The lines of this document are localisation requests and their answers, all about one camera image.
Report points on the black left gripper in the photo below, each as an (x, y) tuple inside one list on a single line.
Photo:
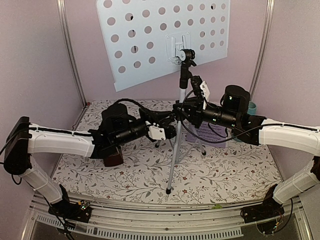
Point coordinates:
[(156, 117)]

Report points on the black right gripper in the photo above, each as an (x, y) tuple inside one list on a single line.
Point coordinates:
[(193, 109)]

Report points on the light blue music stand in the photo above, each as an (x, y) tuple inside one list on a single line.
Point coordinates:
[(149, 39)]

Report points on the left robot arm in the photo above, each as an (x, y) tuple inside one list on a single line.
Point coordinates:
[(117, 128)]

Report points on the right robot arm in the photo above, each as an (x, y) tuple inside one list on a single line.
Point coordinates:
[(258, 130)]

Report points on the purple sheet music page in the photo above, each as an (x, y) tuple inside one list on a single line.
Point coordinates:
[(206, 133)]

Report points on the floral patterned table mat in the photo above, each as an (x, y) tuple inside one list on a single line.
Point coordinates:
[(234, 172)]

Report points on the teal cup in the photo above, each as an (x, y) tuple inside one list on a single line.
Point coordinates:
[(252, 110)]

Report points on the brown wooden metronome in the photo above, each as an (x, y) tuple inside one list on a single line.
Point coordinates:
[(115, 159)]

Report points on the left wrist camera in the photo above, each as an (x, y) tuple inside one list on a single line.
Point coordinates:
[(161, 133)]

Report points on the right aluminium frame post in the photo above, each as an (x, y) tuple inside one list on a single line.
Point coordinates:
[(267, 25)]

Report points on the aluminium frame post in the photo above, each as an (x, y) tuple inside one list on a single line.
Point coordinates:
[(267, 25), (61, 6)]

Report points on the aluminium base frame rail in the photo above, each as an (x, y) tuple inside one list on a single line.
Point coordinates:
[(125, 220)]

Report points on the left aluminium frame post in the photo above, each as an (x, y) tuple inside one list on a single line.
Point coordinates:
[(61, 6)]

